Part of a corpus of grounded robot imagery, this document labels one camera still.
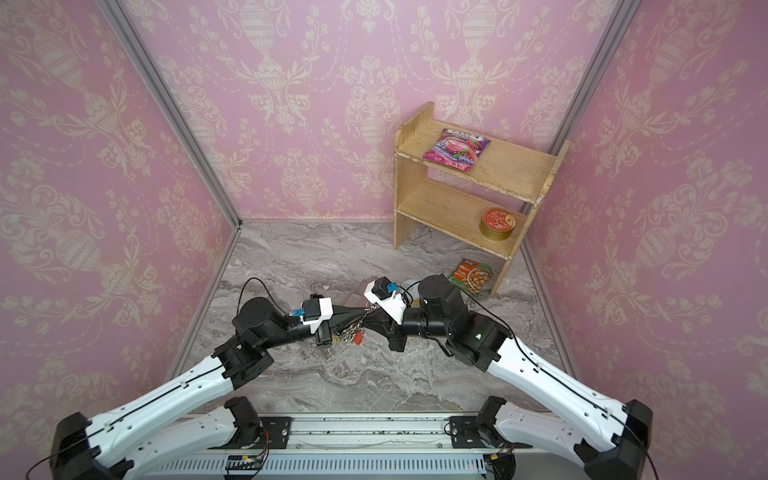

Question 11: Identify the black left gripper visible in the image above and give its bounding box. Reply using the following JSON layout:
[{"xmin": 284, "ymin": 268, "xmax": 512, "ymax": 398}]
[{"xmin": 260, "ymin": 294, "xmax": 366, "ymax": 351}]

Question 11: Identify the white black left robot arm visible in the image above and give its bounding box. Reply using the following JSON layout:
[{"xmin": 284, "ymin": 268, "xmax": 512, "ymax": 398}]
[{"xmin": 42, "ymin": 297, "xmax": 375, "ymax": 479}]

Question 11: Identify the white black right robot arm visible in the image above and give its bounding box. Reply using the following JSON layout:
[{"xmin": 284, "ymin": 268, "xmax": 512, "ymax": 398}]
[{"xmin": 363, "ymin": 275, "xmax": 653, "ymax": 479}]

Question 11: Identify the green orange food packet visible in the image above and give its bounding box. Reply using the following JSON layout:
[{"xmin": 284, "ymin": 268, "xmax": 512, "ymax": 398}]
[{"xmin": 448, "ymin": 258, "xmax": 494, "ymax": 296}]

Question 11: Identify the red round tin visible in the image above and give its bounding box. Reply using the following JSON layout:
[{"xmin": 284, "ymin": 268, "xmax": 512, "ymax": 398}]
[{"xmin": 479, "ymin": 209, "xmax": 517, "ymax": 241}]

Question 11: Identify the wooden two-tier shelf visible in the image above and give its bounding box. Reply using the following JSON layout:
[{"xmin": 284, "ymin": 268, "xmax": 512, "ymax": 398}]
[{"xmin": 393, "ymin": 102, "xmax": 571, "ymax": 296}]

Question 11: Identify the pink snack packet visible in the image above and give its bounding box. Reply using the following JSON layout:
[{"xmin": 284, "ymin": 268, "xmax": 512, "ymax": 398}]
[{"xmin": 422, "ymin": 128, "xmax": 491, "ymax": 172}]

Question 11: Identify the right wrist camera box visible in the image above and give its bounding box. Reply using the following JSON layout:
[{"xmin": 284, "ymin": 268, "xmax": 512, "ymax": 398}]
[{"xmin": 364, "ymin": 277, "xmax": 408, "ymax": 325}]

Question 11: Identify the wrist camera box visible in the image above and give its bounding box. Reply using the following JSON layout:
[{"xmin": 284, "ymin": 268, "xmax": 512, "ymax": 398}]
[
  {"xmin": 364, "ymin": 277, "xmax": 408, "ymax": 325},
  {"xmin": 292, "ymin": 297, "xmax": 334, "ymax": 333}
]

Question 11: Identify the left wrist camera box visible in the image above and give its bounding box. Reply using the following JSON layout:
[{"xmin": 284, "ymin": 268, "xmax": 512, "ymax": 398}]
[{"xmin": 292, "ymin": 297, "xmax": 334, "ymax": 333}]

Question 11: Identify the aluminium front rail base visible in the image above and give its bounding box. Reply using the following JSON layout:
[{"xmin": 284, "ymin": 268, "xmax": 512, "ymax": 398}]
[{"xmin": 104, "ymin": 410, "xmax": 631, "ymax": 480}]

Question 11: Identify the aluminium corner frame post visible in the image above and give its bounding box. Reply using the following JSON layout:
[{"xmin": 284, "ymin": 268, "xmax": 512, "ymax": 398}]
[{"xmin": 97, "ymin": 0, "xmax": 242, "ymax": 230}]

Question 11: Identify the right aluminium corner post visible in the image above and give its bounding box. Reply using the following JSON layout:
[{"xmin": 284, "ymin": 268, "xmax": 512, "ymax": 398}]
[{"xmin": 549, "ymin": 0, "xmax": 641, "ymax": 154}]

